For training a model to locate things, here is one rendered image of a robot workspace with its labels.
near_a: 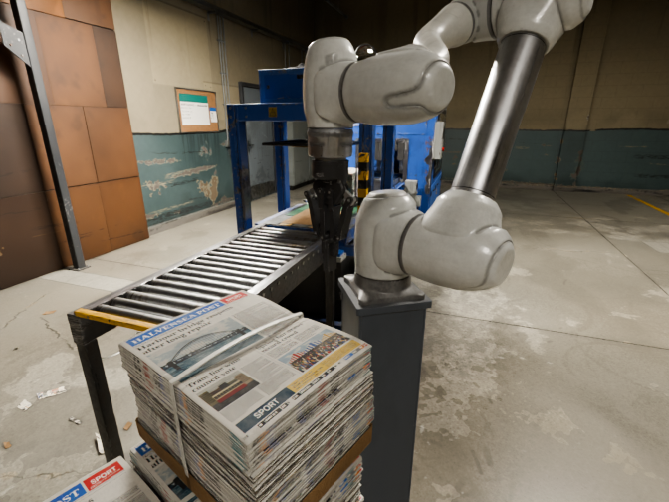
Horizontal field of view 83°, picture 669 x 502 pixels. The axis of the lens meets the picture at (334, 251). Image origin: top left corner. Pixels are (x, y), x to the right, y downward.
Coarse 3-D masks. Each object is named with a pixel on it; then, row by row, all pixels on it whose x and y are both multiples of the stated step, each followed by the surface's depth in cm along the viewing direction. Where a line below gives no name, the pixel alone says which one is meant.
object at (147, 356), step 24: (192, 312) 79; (216, 312) 79; (240, 312) 79; (264, 312) 79; (144, 336) 71; (168, 336) 70; (192, 336) 70; (216, 336) 70; (144, 360) 63; (168, 360) 63; (144, 384) 65; (144, 408) 71; (168, 408) 62; (168, 432) 66
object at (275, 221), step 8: (288, 208) 298; (296, 208) 297; (304, 208) 295; (272, 216) 273; (280, 216) 270; (288, 216) 270; (352, 216) 272; (256, 224) 254; (272, 224) 250; (280, 224) 249; (288, 224) 249; (296, 224) 249; (352, 224) 252; (352, 232) 251; (344, 240) 236
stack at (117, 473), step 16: (144, 448) 74; (112, 464) 71; (128, 464) 71; (144, 464) 71; (160, 464) 71; (352, 464) 71; (80, 480) 68; (96, 480) 68; (112, 480) 68; (128, 480) 68; (144, 480) 73; (160, 480) 68; (176, 480) 68; (336, 480) 68; (352, 480) 71; (64, 496) 65; (80, 496) 65; (96, 496) 65; (112, 496) 65; (128, 496) 65; (144, 496) 65; (160, 496) 67; (176, 496) 65; (192, 496) 65; (336, 496) 68; (352, 496) 73
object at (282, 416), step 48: (288, 336) 70; (336, 336) 70; (192, 384) 57; (240, 384) 57; (288, 384) 57; (336, 384) 61; (192, 432) 58; (240, 432) 49; (288, 432) 53; (336, 432) 63; (240, 480) 51; (288, 480) 55
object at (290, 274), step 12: (312, 252) 198; (288, 264) 179; (300, 264) 185; (312, 264) 200; (276, 276) 165; (288, 276) 174; (300, 276) 187; (252, 288) 153; (264, 288) 154; (276, 288) 164; (288, 288) 175; (276, 300) 165
